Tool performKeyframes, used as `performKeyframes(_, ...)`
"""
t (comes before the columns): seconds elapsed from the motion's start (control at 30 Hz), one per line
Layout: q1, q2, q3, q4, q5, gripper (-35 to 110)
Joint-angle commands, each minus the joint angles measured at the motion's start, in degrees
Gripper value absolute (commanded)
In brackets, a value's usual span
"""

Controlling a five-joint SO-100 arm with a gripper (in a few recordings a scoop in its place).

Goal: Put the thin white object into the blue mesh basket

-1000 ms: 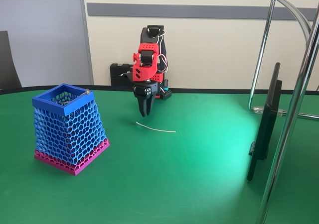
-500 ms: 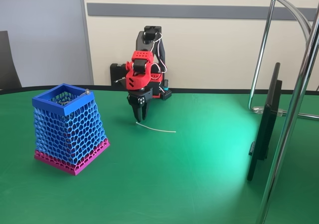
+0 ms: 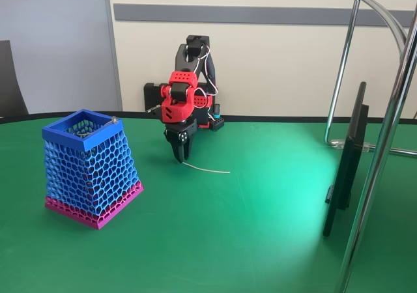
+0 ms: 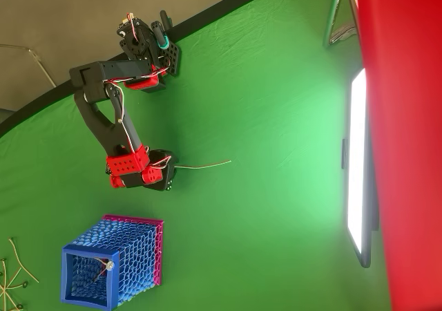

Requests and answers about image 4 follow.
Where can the green table cloth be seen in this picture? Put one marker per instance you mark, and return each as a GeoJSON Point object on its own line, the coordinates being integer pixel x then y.
{"type": "Point", "coordinates": [259, 117]}

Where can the blue and pink mesh basket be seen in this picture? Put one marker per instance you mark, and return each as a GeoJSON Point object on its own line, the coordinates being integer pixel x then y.
{"type": "Point", "coordinates": [134, 255]}

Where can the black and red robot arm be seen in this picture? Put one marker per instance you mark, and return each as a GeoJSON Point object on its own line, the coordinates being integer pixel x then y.
{"type": "Point", "coordinates": [117, 69]}

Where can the red blurred pole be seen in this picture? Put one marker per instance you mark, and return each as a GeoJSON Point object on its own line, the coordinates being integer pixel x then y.
{"type": "Point", "coordinates": [407, 117]}

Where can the chrome tube stand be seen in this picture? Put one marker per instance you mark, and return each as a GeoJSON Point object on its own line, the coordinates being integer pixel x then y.
{"type": "Point", "coordinates": [333, 14]}

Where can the black flat light panel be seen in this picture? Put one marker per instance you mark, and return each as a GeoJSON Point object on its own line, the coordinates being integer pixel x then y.
{"type": "Point", "coordinates": [355, 152]}

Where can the thin white wire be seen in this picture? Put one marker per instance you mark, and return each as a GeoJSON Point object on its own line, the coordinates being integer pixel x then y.
{"type": "Point", "coordinates": [207, 166]}

